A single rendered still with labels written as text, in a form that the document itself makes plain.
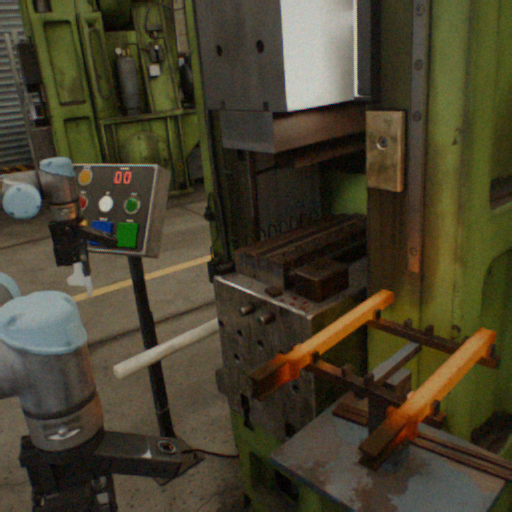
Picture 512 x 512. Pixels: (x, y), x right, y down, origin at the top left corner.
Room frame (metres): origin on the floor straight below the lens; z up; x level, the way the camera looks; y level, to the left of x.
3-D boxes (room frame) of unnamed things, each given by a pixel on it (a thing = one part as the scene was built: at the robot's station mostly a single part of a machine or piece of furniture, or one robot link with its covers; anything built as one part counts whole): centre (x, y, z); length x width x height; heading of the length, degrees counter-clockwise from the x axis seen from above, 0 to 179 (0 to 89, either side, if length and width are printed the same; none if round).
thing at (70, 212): (1.32, 0.47, 1.15); 0.08 x 0.08 x 0.05
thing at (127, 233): (1.54, 0.38, 1.01); 0.07 x 0.05 x 0.07; 65
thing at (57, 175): (1.32, 0.48, 1.23); 0.09 x 0.08 x 0.11; 115
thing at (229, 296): (1.41, -0.21, 0.69); 0.56 x 0.38 x 0.45; 130
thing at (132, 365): (1.52, 0.29, 0.62); 0.44 x 0.05 x 0.05; 130
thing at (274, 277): (1.45, -0.16, 0.96); 0.42 x 0.20 x 0.09; 130
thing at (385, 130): (1.16, -0.30, 1.27); 0.09 x 0.02 x 0.17; 40
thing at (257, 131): (1.45, -0.16, 1.32); 0.42 x 0.20 x 0.10; 130
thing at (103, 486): (0.47, 0.22, 1.07); 0.09 x 0.08 x 0.12; 107
